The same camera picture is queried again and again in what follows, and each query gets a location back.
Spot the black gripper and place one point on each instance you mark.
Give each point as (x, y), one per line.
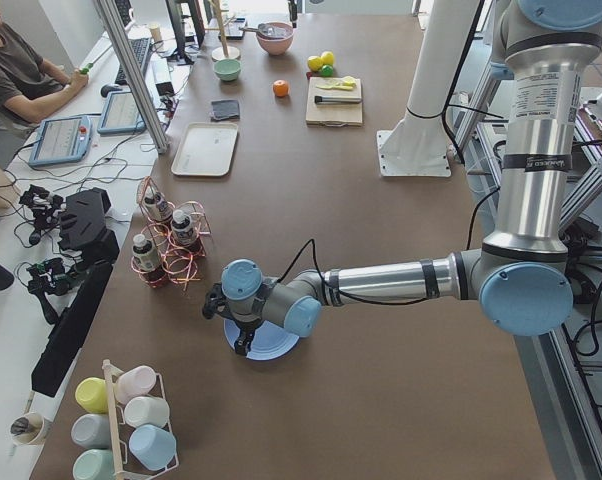
(246, 330)

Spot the blue round plate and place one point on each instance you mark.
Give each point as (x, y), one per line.
(271, 342)

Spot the orange mandarin fruit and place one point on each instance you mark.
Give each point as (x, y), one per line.
(281, 88)

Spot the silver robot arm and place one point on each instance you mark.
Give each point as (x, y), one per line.
(517, 274)

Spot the tea bottle left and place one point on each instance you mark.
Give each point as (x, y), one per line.
(148, 262)

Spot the tea bottle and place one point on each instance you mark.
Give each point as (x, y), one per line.
(157, 207)
(148, 262)
(183, 231)

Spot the tea bottle middle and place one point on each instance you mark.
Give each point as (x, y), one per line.
(183, 231)

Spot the white cup rack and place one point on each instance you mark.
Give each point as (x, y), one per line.
(126, 431)

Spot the tea bottle right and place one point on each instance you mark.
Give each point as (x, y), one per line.
(157, 207)

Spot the cream rabbit tray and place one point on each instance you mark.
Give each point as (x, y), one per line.
(205, 150)

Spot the grey folded cloth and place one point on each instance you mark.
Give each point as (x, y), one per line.
(226, 109)

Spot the steel muddler black tip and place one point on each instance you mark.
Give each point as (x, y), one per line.
(336, 100)

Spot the wooden cutting board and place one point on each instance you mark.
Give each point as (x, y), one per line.
(333, 115)

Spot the blue teach pendant far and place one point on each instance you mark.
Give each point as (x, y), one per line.
(120, 115)

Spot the blue teach pendant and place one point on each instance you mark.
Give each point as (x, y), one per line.
(61, 140)
(120, 115)

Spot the blue teach pendant near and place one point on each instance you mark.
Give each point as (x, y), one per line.
(61, 140)

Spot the mint green bowl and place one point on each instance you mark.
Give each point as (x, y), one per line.
(227, 69)

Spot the yellow plastic knife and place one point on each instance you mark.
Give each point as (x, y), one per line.
(336, 86)

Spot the lemon half lower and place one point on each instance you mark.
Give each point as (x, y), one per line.
(349, 79)

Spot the green lime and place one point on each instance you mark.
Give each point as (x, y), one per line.
(327, 70)

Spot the yellow lemon lower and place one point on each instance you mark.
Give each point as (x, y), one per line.
(314, 63)

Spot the yellow lemon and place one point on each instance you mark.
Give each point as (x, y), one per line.
(328, 58)
(314, 63)

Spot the wooden cup tree stand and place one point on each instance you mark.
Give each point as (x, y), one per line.
(225, 51)

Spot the yellow lemon upper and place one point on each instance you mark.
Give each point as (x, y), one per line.
(328, 58)

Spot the pink bowl with ice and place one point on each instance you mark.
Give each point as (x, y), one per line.
(277, 46)

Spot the steel ice scoop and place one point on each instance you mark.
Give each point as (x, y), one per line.
(266, 30)

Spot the seated person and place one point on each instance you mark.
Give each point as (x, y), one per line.
(31, 87)

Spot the copper wire bottle rack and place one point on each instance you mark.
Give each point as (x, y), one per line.
(179, 263)

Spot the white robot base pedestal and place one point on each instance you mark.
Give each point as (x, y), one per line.
(417, 146)

